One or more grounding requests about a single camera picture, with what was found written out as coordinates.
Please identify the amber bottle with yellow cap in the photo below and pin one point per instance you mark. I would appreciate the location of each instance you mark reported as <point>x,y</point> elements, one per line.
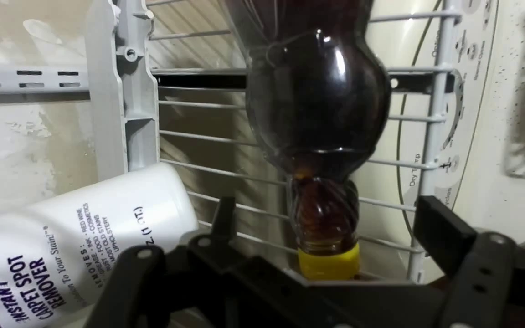
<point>317,103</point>

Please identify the white carpet spot remover bottle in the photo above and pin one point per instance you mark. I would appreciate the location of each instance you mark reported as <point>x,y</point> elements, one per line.
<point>91,243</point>

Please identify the white laundry dryer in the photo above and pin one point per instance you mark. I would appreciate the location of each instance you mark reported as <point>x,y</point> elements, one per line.
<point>474,74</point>

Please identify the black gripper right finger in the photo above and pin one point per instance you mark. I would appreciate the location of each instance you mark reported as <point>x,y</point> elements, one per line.
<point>481,274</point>

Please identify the white shelf bracket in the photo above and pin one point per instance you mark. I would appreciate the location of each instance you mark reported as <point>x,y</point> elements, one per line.
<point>134,110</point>

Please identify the white slotted wall rail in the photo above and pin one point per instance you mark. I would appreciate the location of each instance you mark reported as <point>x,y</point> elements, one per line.
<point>7,79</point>

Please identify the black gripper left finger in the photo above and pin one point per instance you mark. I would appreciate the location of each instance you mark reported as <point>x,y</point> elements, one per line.
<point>134,285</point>

